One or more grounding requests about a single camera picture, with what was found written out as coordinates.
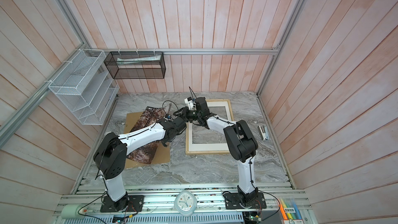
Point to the brown frame backing board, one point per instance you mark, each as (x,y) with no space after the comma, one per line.
(162,155)

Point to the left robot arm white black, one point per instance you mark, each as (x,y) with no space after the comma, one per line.
(111,155)

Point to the light wooden picture frame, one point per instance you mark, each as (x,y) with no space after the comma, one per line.
(209,148)

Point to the autumn forest photo print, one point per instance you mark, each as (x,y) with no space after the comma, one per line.
(140,123)

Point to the black wire mesh basket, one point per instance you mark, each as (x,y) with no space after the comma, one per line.
(132,71)

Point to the white round timer clock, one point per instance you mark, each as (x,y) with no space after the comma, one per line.
(185,203)

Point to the white stapler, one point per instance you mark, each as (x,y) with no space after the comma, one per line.
(264,132)

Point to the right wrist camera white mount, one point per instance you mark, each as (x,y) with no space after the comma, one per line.
(190,103)

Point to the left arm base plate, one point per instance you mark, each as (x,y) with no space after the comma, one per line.
(135,203)

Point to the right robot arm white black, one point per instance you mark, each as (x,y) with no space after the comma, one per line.
(241,143)

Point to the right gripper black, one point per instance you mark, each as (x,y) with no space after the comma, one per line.
(185,113)

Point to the pale green emergency button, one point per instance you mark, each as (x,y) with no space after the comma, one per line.
(73,211)

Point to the white photo mat board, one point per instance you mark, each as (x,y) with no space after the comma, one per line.
(201,141)

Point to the white wire mesh shelf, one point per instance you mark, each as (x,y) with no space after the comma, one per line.
(84,89)

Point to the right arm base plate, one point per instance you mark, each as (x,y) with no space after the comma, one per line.
(238,201)

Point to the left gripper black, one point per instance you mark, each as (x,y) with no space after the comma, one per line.
(167,140)

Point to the coloured markers tray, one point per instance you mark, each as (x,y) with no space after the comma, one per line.
(290,212)

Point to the paper in black basket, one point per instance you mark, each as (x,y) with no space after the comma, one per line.
(152,60)

